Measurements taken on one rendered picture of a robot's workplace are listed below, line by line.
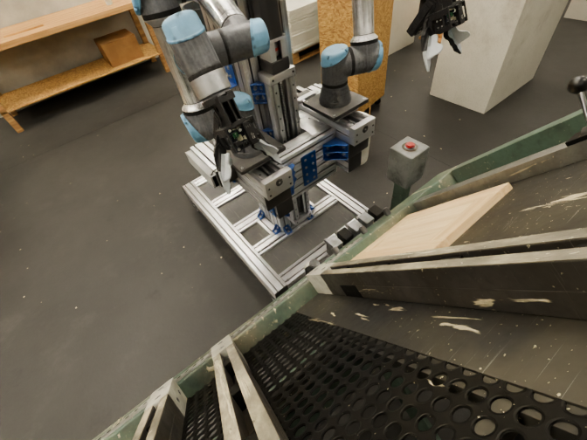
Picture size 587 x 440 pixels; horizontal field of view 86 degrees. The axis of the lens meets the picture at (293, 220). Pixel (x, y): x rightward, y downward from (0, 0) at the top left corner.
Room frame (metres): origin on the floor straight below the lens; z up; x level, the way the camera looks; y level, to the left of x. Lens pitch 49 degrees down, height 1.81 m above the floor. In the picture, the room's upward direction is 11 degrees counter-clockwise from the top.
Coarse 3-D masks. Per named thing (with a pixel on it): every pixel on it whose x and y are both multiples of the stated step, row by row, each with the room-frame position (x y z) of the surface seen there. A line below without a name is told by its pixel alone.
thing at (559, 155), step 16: (560, 144) 0.53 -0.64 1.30; (576, 144) 0.48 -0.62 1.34; (528, 160) 0.54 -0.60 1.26; (544, 160) 0.51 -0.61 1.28; (560, 160) 0.48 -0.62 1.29; (576, 160) 0.46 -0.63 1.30; (480, 176) 0.62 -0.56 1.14; (496, 176) 0.57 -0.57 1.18; (512, 176) 0.54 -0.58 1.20; (528, 176) 0.52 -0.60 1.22; (448, 192) 0.67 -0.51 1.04; (464, 192) 0.63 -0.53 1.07; (416, 208) 0.75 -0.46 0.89
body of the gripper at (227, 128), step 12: (216, 96) 0.62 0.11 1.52; (228, 96) 0.61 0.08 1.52; (204, 108) 0.62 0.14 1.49; (216, 108) 0.63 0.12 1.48; (228, 108) 0.61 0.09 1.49; (228, 120) 0.58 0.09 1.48; (240, 120) 0.59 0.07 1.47; (252, 120) 0.60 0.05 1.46; (216, 132) 0.61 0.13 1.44; (228, 132) 0.58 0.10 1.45; (240, 132) 0.59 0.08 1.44; (252, 132) 0.58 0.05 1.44; (228, 144) 0.57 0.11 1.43; (240, 144) 0.56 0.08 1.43; (252, 144) 0.57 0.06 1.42
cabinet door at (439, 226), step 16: (480, 192) 0.55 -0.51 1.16; (496, 192) 0.49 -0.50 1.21; (432, 208) 0.64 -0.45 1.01; (448, 208) 0.56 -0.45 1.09; (464, 208) 0.51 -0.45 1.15; (480, 208) 0.45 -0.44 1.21; (400, 224) 0.66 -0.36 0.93; (416, 224) 0.58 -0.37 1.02; (432, 224) 0.51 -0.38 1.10; (448, 224) 0.45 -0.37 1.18; (464, 224) 0.41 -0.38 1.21; (384, 240) 0.59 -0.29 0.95; (400, 240) 0.52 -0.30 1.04; (416, 240) 0.46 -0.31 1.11; (432, 240) 0.41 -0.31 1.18; (448, 240) 0.38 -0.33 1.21; (368, 256) 0.53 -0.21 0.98
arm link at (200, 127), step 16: (144, 0) 1.07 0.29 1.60; (160, 0) 1.08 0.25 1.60; (176, 0) 1.11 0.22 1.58; (144, 16) 1.09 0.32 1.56; (160, 16) 1.07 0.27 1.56; (160, 32) 1.08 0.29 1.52; (176, 80) 1.07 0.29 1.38; (192, 96) 1.06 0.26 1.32; (192, 112) 1.04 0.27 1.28; (208, 112) 1.05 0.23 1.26; (192, 128) 1.02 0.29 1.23; (208, 128) 1.03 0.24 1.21
